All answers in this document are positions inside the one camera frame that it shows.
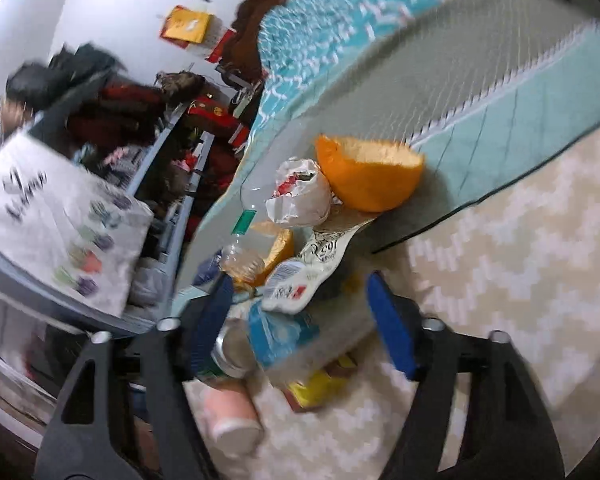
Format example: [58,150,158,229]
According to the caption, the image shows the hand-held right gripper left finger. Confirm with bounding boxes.
[32,274,236,480]

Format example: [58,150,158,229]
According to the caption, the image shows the orange fruit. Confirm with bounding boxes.
[314,133,426,213]

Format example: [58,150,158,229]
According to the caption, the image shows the brown furry item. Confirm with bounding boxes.
[155,71,206,103]

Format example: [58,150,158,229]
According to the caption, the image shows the dark red clothes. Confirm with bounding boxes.
[67,85,166,151]

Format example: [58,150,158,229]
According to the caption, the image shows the metal drink can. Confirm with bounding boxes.
[211,317,261,378]

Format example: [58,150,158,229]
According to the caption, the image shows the red gift box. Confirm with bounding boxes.
[187,95,251,151]

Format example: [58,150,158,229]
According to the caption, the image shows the blue label plastic bottle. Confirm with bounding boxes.
[247,300,376,391]

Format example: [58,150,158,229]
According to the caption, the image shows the black bag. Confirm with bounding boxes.
[7,45,126,111]

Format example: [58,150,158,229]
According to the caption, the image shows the patterned zigzag bedsheet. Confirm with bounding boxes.
[170,0,600,480]

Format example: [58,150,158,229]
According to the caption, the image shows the carved wooden headboard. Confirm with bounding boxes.
[227,0,321,86]

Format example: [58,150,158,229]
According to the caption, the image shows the small orange peel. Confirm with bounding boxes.
[252,222,296,288]

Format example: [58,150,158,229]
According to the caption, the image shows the white printed cloth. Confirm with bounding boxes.
[0,132,153,318]

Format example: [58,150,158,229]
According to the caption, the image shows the yellow red wall calendar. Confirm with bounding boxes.
[159,4,238,63]

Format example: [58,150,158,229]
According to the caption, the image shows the grey metal rack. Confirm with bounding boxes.
[125,100,216,321]

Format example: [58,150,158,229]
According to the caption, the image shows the clear plastic bottle green band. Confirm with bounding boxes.
[219,180,281,286]

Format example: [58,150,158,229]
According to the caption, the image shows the white wrapper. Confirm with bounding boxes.
[265,156,335,226]

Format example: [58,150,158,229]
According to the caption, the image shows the white printed snack bag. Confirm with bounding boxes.
[300,210,381,281]

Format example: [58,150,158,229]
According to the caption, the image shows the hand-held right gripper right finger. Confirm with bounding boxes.
[366,271,567,480]

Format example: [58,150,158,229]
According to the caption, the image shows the yellow wrapper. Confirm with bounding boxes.
[285,352,361,413]

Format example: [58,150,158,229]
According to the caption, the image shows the teal patterned quilt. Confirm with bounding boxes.
[250,0,536,131]

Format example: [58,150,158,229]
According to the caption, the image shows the pink paper cup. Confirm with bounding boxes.
[202,377,266,456]

